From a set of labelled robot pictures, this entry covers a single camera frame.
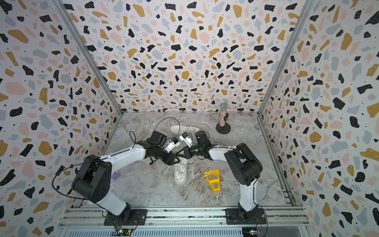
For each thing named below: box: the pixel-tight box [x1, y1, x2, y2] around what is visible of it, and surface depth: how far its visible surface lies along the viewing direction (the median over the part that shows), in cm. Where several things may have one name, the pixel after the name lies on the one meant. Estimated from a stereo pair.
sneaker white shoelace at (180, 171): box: [163, 157, 212, 181], surface depth 87 cm
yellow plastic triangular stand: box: [204, 169, 221, 194], surface depth 89 cm
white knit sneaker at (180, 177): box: [174, 157, 189, 186], surface depth 86 cm
